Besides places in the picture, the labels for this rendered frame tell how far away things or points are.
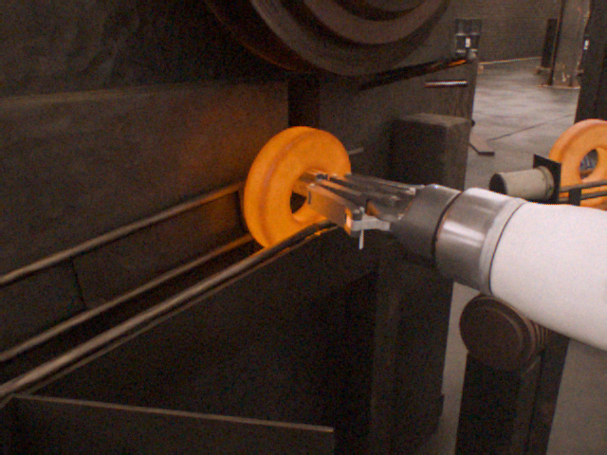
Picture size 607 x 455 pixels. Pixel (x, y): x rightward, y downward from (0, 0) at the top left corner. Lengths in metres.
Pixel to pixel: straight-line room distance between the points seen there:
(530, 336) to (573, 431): 0.68
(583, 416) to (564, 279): 1.19
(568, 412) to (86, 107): 1.38
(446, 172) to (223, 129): 0.37
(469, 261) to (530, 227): 0.06
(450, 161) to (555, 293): 0.44
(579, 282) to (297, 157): 0.32
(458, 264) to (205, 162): 0.31
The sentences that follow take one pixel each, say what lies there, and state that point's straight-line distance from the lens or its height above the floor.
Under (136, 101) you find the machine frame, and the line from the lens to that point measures 0.58.
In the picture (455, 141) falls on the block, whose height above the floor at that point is 0.77.
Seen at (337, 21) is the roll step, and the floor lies 0.94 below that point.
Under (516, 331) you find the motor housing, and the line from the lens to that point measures 0.90.
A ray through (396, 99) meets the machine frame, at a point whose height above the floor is 0.83.
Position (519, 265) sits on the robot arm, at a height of 0.76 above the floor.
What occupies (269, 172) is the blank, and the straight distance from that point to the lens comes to 0.58.
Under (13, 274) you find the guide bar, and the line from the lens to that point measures 0.55.
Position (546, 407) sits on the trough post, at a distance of 1.28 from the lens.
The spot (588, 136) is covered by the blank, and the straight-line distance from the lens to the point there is 1.05.
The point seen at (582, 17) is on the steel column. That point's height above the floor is 1.03.
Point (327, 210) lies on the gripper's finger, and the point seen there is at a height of 0.76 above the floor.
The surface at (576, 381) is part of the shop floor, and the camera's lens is 1.75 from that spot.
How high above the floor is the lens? 0.94
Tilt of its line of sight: 21 degrees down
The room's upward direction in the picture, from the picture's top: straight up
